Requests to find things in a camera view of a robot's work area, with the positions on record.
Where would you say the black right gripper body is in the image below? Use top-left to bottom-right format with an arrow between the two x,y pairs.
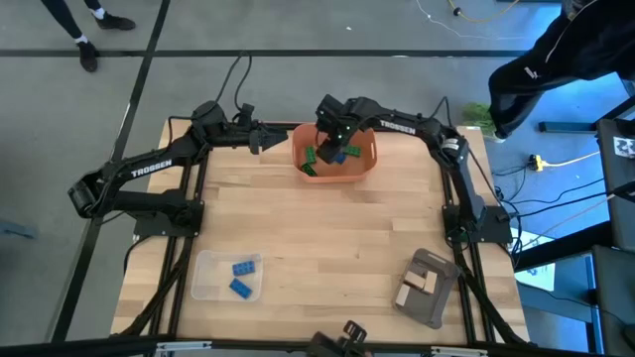
315,93 -> 360,150

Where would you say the white fiducial tag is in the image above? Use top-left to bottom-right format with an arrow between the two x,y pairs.
613,136 -> 635,161

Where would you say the yellow extension cord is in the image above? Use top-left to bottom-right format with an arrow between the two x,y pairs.
528,150 -> 603,172

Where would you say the black computer desk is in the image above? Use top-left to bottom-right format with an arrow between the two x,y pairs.
594,117 -> 635,252

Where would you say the black furniture panel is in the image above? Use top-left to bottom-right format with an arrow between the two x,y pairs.
589,245 -> 635,357

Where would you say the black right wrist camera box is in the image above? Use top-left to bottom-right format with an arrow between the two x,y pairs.
315,93 -> 346,125

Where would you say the orange plastic bin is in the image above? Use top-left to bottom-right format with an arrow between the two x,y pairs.
291,122 -> 379,185

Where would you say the yellow cable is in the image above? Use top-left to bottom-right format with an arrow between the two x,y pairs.
445,0 -> 522,25

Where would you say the black aluminium table frame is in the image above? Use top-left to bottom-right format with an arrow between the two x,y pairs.
111,118 -> 530,357

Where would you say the grey plastic tray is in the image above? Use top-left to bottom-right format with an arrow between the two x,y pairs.
391,247 -> 462,331

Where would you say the clear plastic bin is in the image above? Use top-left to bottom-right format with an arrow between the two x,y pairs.
190,249 -> 265,303

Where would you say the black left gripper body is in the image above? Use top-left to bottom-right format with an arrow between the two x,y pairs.
224,125 -> 265,157

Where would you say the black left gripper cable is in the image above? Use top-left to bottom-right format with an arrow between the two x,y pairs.
215,51 -> 254,113

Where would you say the white floor cable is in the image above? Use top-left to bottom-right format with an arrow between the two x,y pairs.
414,0 -> 528,44

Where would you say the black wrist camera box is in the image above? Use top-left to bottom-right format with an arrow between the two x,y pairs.
236,102 -> 256,126
315,93 -> 346,125

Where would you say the white paper sheet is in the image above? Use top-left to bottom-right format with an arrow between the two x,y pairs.
514,230 -> 559,294

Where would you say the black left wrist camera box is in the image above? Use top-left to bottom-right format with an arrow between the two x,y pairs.
236,102 -> 256,126

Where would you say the black standing desk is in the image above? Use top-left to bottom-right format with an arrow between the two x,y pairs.
538,93 -> 635,135

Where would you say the silver bracket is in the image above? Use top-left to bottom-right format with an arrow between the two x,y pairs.
156,340 -> 213,355
430,345 -> 490,357

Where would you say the person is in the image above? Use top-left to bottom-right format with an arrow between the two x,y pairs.
39,0 -> 138,74
463,0 -> 635,143

